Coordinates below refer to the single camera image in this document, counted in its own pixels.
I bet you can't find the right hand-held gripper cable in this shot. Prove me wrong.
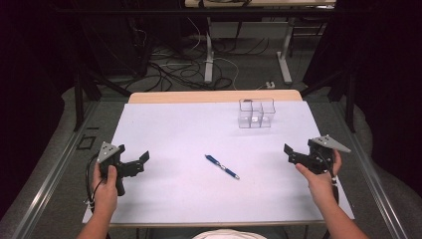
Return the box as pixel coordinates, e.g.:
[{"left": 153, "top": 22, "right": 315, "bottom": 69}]
[{"left": 322, "top": 155, "right": 340, "bottom": 207}]

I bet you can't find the person's white shirt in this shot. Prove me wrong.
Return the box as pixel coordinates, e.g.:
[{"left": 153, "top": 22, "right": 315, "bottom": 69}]
[{"left": 191, "top": 228, "right": 268, "bottom": 239}]

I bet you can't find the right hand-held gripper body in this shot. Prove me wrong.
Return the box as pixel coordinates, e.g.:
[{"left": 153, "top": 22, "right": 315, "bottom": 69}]
[{"left": 293, "top": 133, "right": 352, "bottom": 175}]

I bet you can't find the aluminium floor rail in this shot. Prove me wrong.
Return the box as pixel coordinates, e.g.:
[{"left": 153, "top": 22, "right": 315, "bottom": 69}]
[
  {"left": 331, "top": 99, "right": 410, "bottom": 239},
  {"left": 11, "top": 99, "right": 102, "bottom": 239}
]

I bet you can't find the person's right hand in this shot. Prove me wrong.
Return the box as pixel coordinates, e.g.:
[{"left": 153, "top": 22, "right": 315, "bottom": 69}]
[{"left": 295, "top": 148, "right": 343, "bottom": 208}]

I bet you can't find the person's left hand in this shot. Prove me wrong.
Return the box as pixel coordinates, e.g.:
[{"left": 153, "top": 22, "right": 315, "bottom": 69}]
[{"left": 92, "top": 161, "right": 119, "bottom": 215}]

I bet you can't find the left hand-held gripper cable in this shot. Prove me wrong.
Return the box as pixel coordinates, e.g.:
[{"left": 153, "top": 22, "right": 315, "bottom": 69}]
[{"left": 84, "top": 161, "right": 102, "bottom": 211}]

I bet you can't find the dark curtain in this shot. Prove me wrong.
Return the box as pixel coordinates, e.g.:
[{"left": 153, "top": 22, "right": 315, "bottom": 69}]
[
  {"left": 0, "top": 0, "right": 83, "bottom": 220},
  {"left": 303, "top": 0, "right": 422, "bottom": 197}
]

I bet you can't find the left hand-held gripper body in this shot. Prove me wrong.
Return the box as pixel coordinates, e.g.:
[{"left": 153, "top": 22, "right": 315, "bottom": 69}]
[{"left": 97, "top": 141, "right": 134, "bottom": 197}]

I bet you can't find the blue pen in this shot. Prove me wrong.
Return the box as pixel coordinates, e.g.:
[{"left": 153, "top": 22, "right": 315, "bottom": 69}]
[{"left": 204, "top": 153, "right": 241, "bottom": 181}]

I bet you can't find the white floor cable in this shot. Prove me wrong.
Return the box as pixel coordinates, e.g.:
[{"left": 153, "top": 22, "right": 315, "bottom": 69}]
[{"left": 185, "top": 16, "right": 241, "bottom": 92}]

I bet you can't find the light wooden desk top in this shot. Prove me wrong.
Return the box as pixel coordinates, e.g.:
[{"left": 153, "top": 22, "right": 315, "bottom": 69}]
[{"left": 184, "top": 0, "right": 336, "bottom": 9}]

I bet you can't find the white table mat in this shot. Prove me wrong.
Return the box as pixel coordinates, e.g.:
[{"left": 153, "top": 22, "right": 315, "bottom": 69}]
[{"left": 82, "top": 101, "right": 355, "bottom": 224}]

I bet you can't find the clear acrylic organizer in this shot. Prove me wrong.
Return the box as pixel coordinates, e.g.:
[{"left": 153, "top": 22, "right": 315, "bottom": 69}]
[{"left": 237, "top": 98, "right": 277, "bottom": 129}]

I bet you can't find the black metal stand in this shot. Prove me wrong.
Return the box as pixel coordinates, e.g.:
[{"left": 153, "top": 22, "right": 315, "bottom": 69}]
[
  {"left": 300, "top": 66, "right": 358, "bottom": 133},
  {"left": 73, "top": 61, "right": 133, "bottom": 132}
]

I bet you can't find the white desk leg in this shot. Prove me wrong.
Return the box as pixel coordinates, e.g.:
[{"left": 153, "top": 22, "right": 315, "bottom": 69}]
[
  {"left": 203, "top": 16, "right": 215, "bottom": 84},
  {"left": 276, "top": 16, "right": 294, "bottom": 85}
]

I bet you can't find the tangle of black floor cables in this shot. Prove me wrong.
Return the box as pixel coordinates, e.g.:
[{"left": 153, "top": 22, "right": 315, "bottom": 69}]
[{"left": 123, "top": 31, "right": 272, "bottom": 93}]

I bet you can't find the hand-held gripper cable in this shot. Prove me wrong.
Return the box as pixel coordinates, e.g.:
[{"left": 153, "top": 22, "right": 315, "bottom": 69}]
[
  {"left": 84, "top": 161, "right": 102, "bottom": 211},
  {"left": 322, "top": 155, "right": 340, "bottom": 207}
]

